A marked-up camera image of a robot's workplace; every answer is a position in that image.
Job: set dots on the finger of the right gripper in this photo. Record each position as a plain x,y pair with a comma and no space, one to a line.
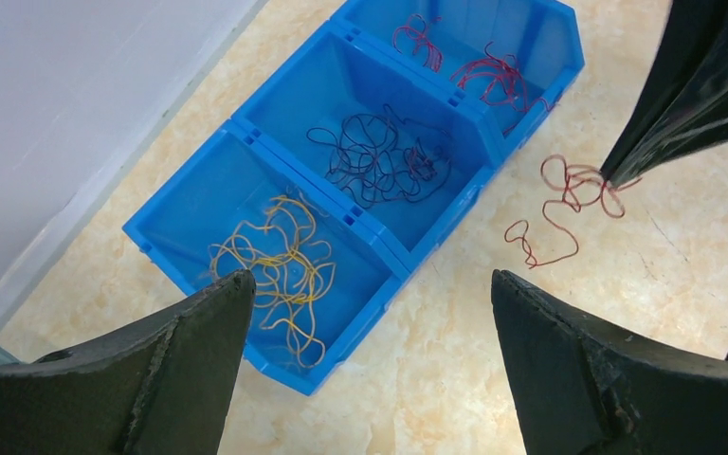
691,28
696,120

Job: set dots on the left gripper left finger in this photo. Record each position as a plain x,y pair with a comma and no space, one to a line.
160,385

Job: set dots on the blue three-compartment bin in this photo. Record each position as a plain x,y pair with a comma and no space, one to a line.
353,162

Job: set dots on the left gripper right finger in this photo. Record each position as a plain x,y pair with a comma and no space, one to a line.
584,385

